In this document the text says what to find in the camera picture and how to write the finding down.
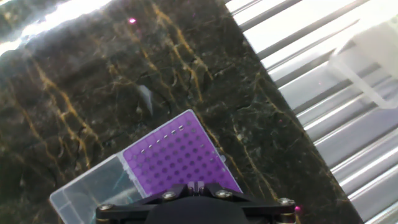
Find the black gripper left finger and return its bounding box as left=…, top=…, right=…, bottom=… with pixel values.
left=95, top=183, right=196, bottom=224

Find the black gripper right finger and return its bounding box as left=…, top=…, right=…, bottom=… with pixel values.
left=200, top=182, right=296, bottom=224

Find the white pipette tip box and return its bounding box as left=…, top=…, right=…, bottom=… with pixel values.
left=328, top=14, right=398, bottom=110

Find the purple pipette tip holder box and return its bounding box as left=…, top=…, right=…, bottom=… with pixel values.
left=49, top=108, right=243, bottom=224

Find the dark marble pattern mat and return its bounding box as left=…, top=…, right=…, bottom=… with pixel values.
left=0, top=0, right=364, bottom=224

